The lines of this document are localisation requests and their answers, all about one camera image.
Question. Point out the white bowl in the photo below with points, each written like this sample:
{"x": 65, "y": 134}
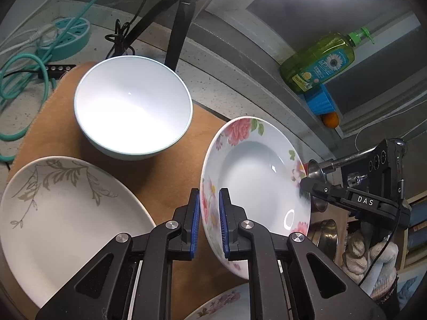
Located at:
{"x": 133, "y": 106}

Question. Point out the orange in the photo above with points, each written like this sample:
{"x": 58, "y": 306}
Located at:
{"x": 331, "y": 120}

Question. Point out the black strip with holes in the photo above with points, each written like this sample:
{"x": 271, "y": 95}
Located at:
{"x": 58, "y": 68}

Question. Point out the white leaf-pattern plate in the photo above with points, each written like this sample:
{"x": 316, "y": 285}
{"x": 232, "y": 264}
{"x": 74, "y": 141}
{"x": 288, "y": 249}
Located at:
{"x": 66, "y": 233}

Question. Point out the brown cloth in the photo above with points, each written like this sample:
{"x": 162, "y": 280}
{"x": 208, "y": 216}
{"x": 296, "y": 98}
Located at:
{"x": 186, "y": 153}

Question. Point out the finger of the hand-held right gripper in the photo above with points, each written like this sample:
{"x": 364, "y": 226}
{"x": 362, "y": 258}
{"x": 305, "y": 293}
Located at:
{"x": 317, "y": 188}

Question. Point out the steel faucet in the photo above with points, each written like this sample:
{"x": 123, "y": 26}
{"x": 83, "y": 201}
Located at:
{"x": 347, "y": 160}

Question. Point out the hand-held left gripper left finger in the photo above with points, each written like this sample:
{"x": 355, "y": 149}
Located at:
{"x": 195, "y": 226}

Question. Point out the blue ribbed cup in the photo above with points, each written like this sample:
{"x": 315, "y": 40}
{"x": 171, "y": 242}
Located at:
{"x": 318, "y": 101}

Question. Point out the person's right hand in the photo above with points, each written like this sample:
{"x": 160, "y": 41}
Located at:
{"x": 377, "y": 260}

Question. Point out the teal round power strip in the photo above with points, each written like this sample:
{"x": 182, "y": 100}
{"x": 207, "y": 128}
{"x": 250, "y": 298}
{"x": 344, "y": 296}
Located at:
{"x": 71, "y": 36}

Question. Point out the large steel bowl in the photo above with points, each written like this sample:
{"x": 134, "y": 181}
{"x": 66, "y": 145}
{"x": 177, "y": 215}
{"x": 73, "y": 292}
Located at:
{"x": 327, "y": 240}

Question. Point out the wooden shelf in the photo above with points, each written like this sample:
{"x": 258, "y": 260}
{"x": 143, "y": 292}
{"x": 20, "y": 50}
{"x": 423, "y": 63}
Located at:
{"x": 415, "y": 226}

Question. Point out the green dish soap bottle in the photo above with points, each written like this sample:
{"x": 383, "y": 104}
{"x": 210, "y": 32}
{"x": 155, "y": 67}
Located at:
{"x": 313, "y": 63}

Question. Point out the floral deep plate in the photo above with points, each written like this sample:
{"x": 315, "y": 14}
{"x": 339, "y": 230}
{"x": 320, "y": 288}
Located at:
{"x": 230, "y": 301}
{"x": 257, "y": 173}

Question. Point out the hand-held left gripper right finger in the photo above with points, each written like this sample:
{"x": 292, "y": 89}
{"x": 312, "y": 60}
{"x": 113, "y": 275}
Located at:
{"x": 223, "y": 226}

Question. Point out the black tripod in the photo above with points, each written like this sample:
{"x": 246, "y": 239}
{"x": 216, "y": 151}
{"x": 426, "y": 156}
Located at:
{"x": 180, "y": 33}

